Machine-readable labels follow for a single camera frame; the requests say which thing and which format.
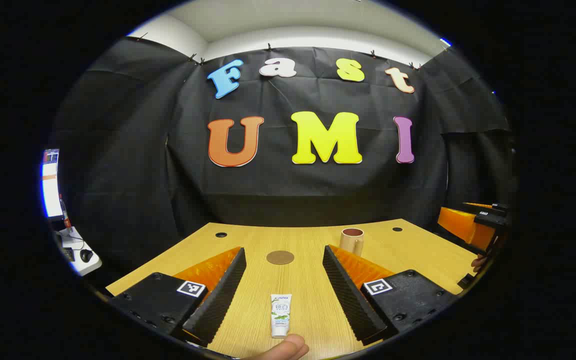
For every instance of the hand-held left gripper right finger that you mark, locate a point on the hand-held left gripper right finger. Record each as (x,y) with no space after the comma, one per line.
(350,295)

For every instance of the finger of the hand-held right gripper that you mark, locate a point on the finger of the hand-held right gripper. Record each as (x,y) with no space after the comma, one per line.
(460,227)
(488,206)

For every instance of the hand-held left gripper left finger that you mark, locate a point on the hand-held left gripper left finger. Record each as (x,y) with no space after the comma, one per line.
(223,295)

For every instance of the beige cup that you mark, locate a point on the beige cup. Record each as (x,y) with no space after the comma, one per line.
(352,243)

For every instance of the white toothpaste tube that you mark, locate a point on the white toothpaste tube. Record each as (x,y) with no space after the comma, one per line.
(281,315)

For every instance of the brown round coaster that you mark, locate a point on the brown round coaster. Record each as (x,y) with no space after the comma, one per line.
(280,257)

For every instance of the wooden desktop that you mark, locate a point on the wooden desktop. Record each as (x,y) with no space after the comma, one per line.
(298,280)

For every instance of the black backdrop cloth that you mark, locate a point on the black backdrop cloth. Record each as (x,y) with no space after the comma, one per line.
(288,185)

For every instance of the black computer mouse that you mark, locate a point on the black computer mouse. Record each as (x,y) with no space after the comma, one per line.
(86,255)

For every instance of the computer monitor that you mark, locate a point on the computer monitor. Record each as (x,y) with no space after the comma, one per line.
(50,190)

